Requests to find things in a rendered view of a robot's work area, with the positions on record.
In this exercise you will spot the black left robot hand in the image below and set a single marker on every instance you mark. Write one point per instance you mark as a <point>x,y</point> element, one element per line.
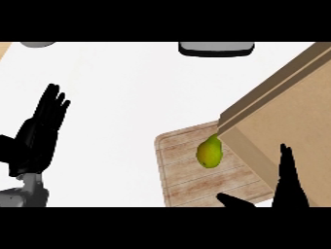
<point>34,139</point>

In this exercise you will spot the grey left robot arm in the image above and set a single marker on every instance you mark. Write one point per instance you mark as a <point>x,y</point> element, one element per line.
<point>24,194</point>

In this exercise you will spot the brown cardboard box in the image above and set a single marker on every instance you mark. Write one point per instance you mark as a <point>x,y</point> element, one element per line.
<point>297,129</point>

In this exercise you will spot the black and grey appliance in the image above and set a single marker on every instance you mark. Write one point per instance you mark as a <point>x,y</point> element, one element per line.
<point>216,48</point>

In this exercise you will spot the grey round object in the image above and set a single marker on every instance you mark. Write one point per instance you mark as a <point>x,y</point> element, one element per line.
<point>37,44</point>

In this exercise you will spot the wooden cutting board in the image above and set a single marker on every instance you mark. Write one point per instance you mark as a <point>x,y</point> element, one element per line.
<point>199,175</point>

